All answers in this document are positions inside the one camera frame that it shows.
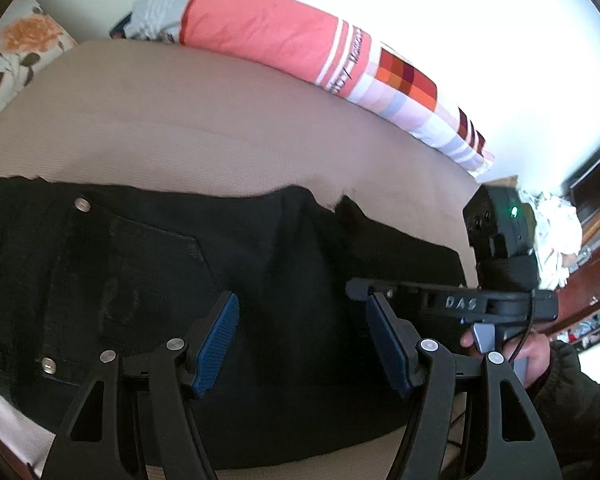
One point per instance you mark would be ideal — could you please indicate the person's right hand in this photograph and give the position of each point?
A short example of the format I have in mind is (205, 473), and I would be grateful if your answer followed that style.
(535, 355)

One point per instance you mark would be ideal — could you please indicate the dark blue cloth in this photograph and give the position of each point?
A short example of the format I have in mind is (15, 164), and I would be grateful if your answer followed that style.
(120, 25)

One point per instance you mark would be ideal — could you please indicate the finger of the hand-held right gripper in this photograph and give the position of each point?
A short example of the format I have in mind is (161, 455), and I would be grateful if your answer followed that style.
(410, 297)

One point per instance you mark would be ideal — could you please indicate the floral pillow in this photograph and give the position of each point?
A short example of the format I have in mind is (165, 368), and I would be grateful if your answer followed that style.
(25, 35)

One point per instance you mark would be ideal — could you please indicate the beige bed cover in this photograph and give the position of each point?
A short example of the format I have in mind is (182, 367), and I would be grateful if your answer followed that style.
(180, 125)

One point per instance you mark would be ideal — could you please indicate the white cloth pile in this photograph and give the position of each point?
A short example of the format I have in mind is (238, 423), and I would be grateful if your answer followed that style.
(555, 240)

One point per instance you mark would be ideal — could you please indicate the person's right forearm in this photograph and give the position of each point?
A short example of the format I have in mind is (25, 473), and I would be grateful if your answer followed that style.
(580, 410)

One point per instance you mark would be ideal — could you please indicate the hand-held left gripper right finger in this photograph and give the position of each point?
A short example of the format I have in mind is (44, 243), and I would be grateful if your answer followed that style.
(387, 347)

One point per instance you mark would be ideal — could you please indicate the black pants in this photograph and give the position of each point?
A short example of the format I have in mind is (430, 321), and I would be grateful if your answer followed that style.
(280, 260)

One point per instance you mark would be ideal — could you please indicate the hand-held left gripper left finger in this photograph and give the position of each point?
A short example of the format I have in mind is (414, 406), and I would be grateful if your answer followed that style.
(215, 342)

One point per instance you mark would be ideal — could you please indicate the pink plaid striped pillow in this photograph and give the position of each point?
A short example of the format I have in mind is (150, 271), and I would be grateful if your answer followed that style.
(260, 30)

